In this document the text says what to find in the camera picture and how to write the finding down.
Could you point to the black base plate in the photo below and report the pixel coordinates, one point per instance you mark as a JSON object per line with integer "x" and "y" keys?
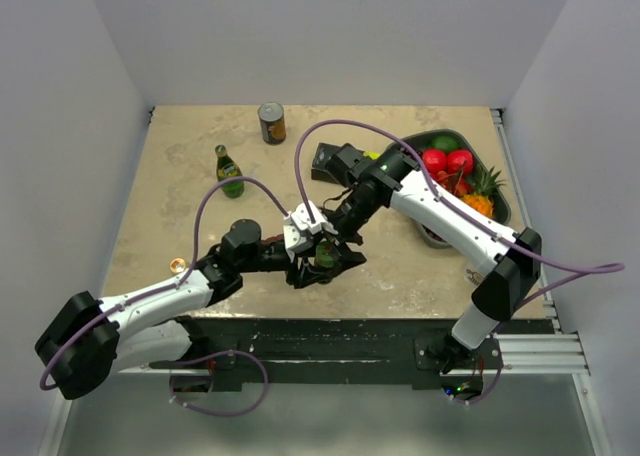
{"x": 407, "y": 352}

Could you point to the green glass bottle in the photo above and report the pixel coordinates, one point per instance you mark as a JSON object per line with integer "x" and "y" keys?
{"x": 227, "y": 169}

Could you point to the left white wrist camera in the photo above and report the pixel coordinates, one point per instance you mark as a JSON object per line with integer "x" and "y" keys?
{"x": 296, "y": 234}

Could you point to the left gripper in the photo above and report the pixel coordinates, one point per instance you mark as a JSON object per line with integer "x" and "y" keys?
{"x": 308, "y": 275}

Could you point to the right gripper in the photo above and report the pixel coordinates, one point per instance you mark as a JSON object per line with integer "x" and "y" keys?
{"x": 346, "y": 259}

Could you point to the red apple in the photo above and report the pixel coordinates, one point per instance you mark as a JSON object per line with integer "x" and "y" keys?
{"x": 460, "y": 160}
{"x": 434, "y": 160}

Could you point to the green lime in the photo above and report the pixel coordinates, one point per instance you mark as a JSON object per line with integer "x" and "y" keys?
{"x": 445, "y": 143}

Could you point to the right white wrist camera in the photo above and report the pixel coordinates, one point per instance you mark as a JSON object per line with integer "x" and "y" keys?
{"x": 308, "y": 219}

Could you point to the black green carton box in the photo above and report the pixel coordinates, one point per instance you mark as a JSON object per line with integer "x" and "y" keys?
{"x": 322, "y": 161}

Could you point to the left red apple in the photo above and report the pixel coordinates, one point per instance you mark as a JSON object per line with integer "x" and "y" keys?
{"x": 434, "y": 160}

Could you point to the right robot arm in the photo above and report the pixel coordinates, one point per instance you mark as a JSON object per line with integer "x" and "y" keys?
{"x": 504, "y": 257}

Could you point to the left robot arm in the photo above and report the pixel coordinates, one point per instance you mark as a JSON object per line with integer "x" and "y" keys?
{"x": 90, "y": 339}

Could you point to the white paper cup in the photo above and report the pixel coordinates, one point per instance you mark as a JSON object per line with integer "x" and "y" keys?
{"x": 473, "y": 277}

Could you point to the peach red fruit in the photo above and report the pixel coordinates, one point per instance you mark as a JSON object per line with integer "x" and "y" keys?
{"x": 455, "y": 183}

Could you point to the right red apple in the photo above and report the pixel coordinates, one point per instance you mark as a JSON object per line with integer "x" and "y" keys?
{"x": 460, "y": 160}

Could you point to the red weekly pill organizer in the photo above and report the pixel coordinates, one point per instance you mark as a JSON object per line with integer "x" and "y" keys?
{"x": 271, "y": 239}

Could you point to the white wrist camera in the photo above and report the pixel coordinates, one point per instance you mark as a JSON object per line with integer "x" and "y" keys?
{"x": 296, "y": 234}
{"x": 308, "y": 219}

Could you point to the small orange cap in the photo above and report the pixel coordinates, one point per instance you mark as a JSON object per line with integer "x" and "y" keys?
{"x": 178, "y": 265}

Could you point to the aluminium frame rail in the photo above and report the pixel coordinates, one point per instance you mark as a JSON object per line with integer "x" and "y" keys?
{"x": 558, "y": 354}

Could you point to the small pineapple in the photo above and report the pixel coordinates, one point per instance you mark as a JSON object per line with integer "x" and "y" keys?
{"x": 486, "y": 186}

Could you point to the orange black tin can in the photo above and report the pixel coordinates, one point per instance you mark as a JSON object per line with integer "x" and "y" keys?
{"x": 272, "y": 122}

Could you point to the green pill bottle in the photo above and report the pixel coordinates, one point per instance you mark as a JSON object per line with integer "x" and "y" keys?
{"x": 326, "y": 256}

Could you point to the dark red grapes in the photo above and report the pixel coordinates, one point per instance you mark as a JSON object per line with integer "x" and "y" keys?
{"x": 433, "y": 235}

